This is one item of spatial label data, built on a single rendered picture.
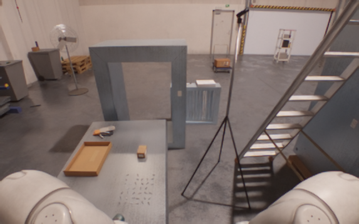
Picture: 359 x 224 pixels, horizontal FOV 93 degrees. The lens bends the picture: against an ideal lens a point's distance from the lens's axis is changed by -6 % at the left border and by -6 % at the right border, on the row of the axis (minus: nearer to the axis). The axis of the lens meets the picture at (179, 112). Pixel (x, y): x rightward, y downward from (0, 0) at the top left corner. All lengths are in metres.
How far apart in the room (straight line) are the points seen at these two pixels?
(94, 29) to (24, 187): 10.55
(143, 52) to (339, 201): 2.17
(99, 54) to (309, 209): 2.39
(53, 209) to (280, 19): 11.42
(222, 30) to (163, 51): 8.16
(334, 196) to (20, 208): 0.67
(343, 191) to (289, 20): 11.33
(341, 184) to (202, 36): 9.84
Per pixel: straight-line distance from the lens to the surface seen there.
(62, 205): 0.43
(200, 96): 3.33
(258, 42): 11.15
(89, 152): 2.09
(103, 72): 2.53
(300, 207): 0.43
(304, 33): 12.29
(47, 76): 7.42
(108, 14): 10.63
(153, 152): 1.90
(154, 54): 2.31
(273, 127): 2.15
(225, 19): 10.30
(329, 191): 0.53
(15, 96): 5.99
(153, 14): 10.12
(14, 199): 0.55
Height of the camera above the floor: 1.89
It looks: 28 degrees down
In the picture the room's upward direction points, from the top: straight up
